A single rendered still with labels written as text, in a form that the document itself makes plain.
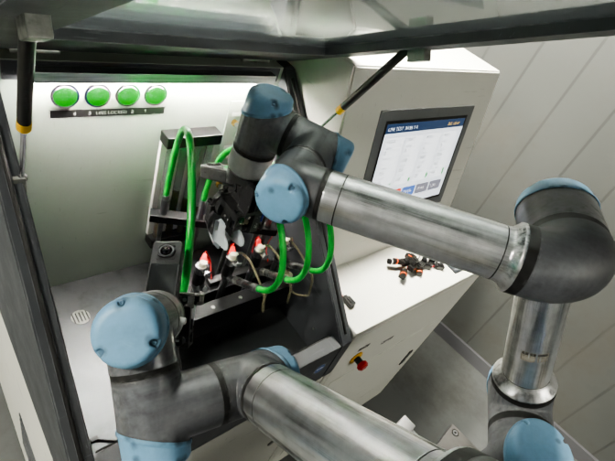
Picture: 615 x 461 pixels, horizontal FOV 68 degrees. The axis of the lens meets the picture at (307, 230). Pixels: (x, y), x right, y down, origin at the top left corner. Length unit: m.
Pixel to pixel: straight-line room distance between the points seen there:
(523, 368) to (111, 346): 0.70
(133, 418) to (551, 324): 0.64
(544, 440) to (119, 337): 0.73
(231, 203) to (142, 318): 0.38
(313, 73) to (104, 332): 0.86
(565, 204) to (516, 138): 1.67
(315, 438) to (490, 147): 2.11
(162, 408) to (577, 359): 2.36
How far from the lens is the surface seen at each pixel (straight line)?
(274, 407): 0.50
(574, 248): 0.65
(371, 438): 0.41
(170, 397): 0.55
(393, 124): 1.27
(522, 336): 0.88
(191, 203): 0.77
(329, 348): 1.22
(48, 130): 1.04
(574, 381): 2.77
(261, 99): 0.72
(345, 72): 1.11
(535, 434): 0.95
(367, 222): 0.60
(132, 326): 0.51
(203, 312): 1.14
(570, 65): 2.31
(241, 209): 0.83
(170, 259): 0.71
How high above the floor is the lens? 1.87
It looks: 38 degrees down
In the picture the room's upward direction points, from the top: 24 degrees clockwise
